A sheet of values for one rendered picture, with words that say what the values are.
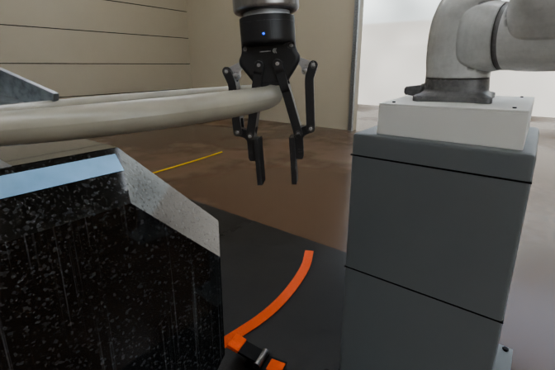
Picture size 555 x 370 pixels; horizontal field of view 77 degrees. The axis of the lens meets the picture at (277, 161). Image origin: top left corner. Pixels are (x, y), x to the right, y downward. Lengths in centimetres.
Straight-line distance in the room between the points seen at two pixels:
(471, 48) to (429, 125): 20
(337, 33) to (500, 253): 491
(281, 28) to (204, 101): 17
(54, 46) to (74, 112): 607
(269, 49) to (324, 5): 526
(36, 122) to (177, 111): 11
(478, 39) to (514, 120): 21
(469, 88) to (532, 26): 19
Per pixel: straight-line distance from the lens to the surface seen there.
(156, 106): 34
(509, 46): 95
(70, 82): 648
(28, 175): 67
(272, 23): 48
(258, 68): 49
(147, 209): 70
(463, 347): 109
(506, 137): 89
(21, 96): 85
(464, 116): 89
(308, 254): 189
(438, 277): 100
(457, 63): 99
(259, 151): 51
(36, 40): 634
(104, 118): 34
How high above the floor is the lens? 97
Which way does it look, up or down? 15 degrees down
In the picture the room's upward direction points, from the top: straight up
